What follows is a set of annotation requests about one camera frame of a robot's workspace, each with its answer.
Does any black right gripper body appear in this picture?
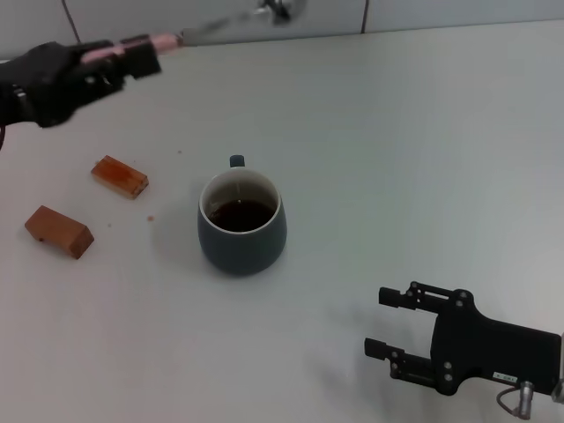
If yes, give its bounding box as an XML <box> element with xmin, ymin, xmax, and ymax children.
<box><xmin>429</xmin><ymin>289</ymin><xmax>563</xmax><ymax>396</ymax></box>

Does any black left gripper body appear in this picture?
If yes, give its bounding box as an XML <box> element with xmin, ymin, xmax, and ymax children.
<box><xmin>0</xmin><ymin>41</ymin><xmax>125</xmax><ymax>129</ymax></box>

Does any pink handled metal spoon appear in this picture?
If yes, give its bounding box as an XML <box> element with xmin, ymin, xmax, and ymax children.
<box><xmin>81</xmin><ymin>0</ymin><xmax>309</xmax><ymax>65</ymax></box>

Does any grey ceramic cup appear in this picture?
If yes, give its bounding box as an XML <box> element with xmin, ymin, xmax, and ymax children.
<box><xmin>197</xmin><ymin>154</ymin><xmax>288</xmax><ymax>278</ymax></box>

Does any orange stained wooden block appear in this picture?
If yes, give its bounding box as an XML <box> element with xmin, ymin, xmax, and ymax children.
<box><xmin>91</xmin><ymin>154</ymin><xmax>150</xmax><ymax>202</ymax></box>

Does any brown wooden block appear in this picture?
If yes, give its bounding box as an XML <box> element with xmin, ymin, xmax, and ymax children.
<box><xmin>24</xmin><ymin>204</ymin><xmax>95</xmax><ymax>263</ymax></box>

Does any dark coffee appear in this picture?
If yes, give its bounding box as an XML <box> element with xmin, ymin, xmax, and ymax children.
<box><xmin>206</xmin><ymin>199</ymin><xmax>278</xmax><ymax>234</ymax></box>

